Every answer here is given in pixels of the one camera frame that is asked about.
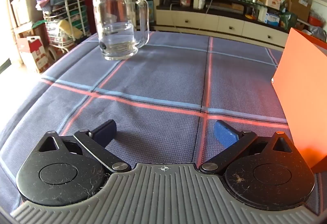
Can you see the white wire shopping cart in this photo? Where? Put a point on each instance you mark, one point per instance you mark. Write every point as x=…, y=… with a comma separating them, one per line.
x=66, y=22

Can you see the white TV cabinet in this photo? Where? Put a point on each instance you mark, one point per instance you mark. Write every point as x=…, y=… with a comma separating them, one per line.
x=197, y=23

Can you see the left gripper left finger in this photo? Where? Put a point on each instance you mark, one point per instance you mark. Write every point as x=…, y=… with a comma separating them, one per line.
x=95, y=141

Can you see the orange cardboard box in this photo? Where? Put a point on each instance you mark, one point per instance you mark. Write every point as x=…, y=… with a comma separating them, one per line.
x=300, y=85

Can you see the blue plaid tablecloth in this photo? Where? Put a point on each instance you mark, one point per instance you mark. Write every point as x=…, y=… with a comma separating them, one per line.
x=165, y=102

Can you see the glass mug with water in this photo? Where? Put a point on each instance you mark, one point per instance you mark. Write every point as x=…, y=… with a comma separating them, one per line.
x=122, y=27

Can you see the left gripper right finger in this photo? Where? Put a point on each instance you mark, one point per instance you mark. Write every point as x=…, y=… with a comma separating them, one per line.
x=235, y=145

